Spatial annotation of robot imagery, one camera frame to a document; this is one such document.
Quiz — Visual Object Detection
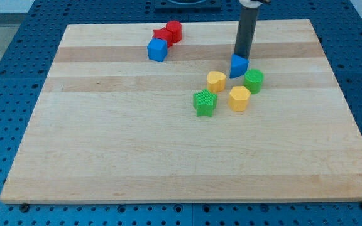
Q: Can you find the red cylinder block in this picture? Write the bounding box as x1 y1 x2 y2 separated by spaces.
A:
166 21 182 43

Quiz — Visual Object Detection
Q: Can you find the green star block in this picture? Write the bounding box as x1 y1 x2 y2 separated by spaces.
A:
193 89 217 117

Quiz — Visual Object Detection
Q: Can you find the yellow heart block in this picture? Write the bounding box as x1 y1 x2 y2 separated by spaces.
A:
206 71 226 94

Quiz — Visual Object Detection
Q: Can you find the yellow hexagon block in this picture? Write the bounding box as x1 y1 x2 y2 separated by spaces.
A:
228 86 251 112

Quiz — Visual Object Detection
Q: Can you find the blue cube block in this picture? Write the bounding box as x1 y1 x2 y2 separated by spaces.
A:
147 38 168 62

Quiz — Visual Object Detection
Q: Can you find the wooden board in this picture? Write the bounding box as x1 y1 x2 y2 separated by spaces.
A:
0 19 362 204

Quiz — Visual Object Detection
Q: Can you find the blue triangle block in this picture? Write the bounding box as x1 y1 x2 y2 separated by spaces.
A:
229 54 250 79

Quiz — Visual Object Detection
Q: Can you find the green cylinder block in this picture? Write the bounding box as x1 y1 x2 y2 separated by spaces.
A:
243 69 264 94

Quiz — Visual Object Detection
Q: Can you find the red star block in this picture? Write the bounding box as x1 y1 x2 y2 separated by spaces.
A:
153 28 173 48

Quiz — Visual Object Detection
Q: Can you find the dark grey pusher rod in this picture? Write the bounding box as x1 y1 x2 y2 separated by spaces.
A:
234 0 272 59

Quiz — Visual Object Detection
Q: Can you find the black bolt front left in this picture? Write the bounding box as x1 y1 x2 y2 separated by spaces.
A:
19 203 30 213

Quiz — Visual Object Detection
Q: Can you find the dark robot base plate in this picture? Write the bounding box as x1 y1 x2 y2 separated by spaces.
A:
153 0 222 11

